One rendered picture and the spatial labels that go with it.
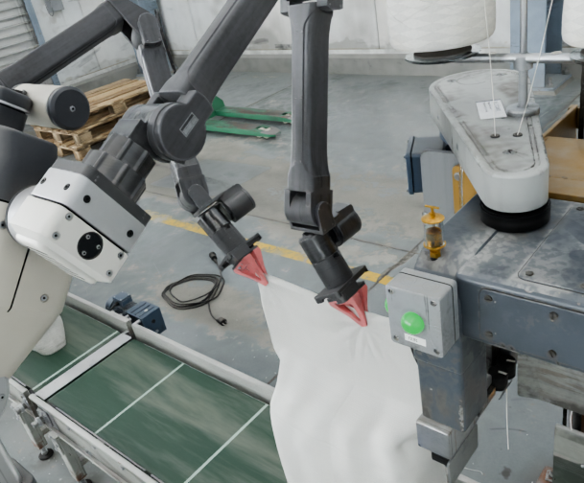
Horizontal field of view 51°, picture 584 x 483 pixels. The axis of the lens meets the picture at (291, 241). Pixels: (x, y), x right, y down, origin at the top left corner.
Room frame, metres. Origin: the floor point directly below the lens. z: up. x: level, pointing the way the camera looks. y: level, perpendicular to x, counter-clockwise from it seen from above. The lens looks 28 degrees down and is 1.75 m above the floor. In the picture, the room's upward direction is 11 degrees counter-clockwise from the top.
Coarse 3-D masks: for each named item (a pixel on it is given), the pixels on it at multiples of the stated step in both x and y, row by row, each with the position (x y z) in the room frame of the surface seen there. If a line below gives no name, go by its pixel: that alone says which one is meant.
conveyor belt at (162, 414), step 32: (128, 352) 1.93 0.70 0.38; (160, 352) 1.89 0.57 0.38; (96, 384) 1.77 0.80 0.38; (128, 384) 1.73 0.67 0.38; (160, 384) 1.70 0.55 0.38; (192, 384) 1.67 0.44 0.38; (224, 384) 1.63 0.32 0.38; (96, 416) 1.60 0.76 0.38; (128, 416) 1.57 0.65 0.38; (160, 416) 1.54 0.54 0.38; (192, 416) 1.51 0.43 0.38; (224, 416) 1.48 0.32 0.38; (256, 416) 1.45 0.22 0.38; (128, 448) 1.42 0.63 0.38; (160, 448) 1.39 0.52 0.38; (192, 448) 1.37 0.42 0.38; (224, 448) 1.34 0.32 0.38; (256, 448) 1.32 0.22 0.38; (192, 480) 1.25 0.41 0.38; (224, 480) 1.22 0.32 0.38; (256, 480) 1.20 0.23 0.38
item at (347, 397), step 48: (288, 288) 1.07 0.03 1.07; (288, 336) 1.10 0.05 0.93; (336, 336) 0.98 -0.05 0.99; (384, 336) 0.90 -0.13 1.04; (288, 384) 1.05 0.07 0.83; (336, 384) 0.98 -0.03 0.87; (384, 384) 0.91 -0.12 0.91; (288, 432) 1.01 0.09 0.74; (336, 432) 0.91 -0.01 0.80; (384, 432) 0.86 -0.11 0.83; (288, 480) 1.02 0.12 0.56; (336, 480) 0.91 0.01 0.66; (384, 480) 0.83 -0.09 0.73; (432, 480) 0.84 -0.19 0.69
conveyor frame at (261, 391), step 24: (144, 336) 2.00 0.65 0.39; (192, 360) 1.80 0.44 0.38; (216, 360) 1.72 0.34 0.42; (240, 384) 1.62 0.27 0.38; (264, 384) 1.55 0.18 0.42; (48, 408) 1.64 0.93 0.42; (72, 432) 1.58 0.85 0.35; (96, 456) 1.50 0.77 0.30; (120, 456) 1.35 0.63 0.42; (120, 480) 1.39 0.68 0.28; (144, 480) 1.25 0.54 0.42; (456, 480) 1.05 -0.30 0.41
